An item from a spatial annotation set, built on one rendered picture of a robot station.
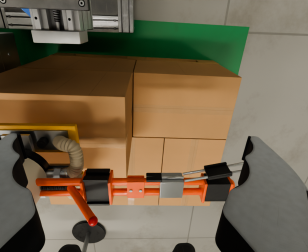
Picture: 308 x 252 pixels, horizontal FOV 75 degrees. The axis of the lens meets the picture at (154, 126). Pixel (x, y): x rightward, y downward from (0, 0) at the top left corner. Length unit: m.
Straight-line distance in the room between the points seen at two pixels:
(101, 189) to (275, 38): 1.67
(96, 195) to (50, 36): 0.48
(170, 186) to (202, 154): 0.80
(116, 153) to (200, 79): 0.61
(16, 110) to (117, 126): 0.36
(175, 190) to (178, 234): 2.31
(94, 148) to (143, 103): 0.45
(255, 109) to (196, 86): 0.95
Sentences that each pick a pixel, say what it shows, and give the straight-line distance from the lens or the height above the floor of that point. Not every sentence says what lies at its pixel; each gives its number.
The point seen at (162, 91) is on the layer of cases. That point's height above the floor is 0.54.
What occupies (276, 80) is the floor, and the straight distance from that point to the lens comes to 2.00.
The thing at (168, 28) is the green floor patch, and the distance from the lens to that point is 1.64.
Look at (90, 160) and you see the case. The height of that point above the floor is 0.94.
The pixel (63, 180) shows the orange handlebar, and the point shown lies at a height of 1.19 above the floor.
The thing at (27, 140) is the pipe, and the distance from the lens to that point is 0.72.
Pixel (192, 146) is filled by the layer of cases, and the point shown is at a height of 0.54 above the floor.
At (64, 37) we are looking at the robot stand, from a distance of 0.68.
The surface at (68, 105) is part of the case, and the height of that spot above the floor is 0.94.
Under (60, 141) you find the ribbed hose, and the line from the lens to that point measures 0.66.
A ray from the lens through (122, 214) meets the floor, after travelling 2.59.
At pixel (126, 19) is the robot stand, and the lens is 1.41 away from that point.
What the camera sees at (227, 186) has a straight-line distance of 0.64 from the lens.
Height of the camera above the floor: 1.63
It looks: 63 degrees down
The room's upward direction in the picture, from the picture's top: 176 degrees clockwise
